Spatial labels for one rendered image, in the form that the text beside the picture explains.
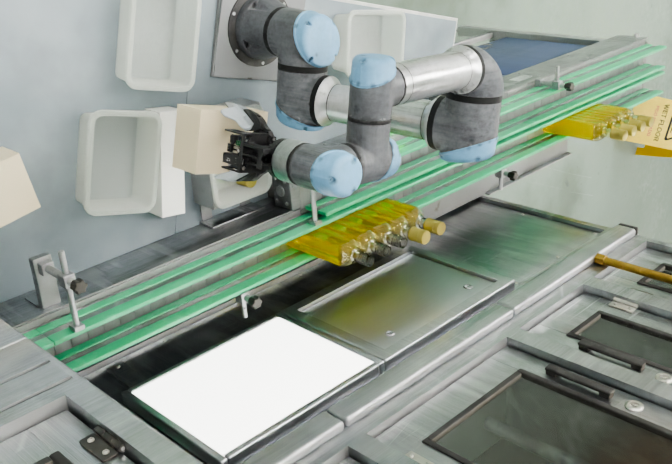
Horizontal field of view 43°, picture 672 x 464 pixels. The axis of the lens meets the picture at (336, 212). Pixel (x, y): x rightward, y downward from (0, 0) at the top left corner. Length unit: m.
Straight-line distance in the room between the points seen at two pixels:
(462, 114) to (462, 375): 0.55
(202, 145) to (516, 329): 0.83
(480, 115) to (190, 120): 0.58
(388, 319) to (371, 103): 0.69
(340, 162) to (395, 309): 0.72
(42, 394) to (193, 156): 0.58
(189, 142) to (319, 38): 0.47
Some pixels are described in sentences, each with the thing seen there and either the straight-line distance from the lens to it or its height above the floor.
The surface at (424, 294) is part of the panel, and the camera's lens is 2.08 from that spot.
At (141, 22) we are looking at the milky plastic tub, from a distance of 1.94.
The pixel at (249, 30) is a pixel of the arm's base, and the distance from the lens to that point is 2.04.
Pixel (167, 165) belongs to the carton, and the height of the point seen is 0.81.
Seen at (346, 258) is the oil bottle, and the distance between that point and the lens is 1.99.
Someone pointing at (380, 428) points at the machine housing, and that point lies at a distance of 1.70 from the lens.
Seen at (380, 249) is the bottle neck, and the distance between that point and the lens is 2.00.
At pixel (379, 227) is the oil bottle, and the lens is 2.06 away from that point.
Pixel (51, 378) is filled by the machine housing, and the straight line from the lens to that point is 1.26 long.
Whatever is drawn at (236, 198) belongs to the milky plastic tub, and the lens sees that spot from 2.06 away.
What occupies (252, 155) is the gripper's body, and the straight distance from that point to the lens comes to 1.49.
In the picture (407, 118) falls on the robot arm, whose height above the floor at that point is 1.22.
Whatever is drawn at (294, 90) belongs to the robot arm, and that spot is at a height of 0.95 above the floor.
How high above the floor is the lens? 2.40
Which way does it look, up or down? 43 degrees down
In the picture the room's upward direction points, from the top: 108 degrees clockwise
